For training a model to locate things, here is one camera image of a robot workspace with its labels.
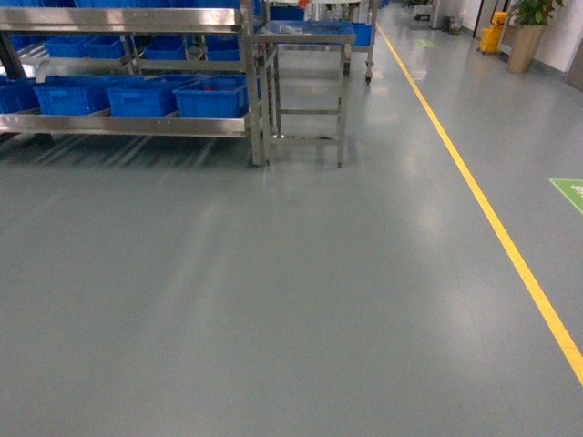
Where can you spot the blue bin with red bags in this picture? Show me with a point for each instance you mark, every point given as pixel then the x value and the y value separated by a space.
pixel 222 96

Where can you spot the empty blue plastic bin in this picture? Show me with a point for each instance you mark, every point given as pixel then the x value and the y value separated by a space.
pixel 150 97

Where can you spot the steel flow rack shelf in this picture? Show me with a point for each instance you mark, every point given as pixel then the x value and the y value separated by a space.
pixel 129 38

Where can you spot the stainless steel side table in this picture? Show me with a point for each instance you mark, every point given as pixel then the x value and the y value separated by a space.
pixel 305 71

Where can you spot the rear steel cart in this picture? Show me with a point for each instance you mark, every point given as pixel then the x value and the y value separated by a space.
pixel 362 14

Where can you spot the yellow mop bucket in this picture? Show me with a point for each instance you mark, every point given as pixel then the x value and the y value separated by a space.
pixel 491 35

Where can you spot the potted plant beige planter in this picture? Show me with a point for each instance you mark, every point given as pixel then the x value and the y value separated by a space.
pixel 530 19

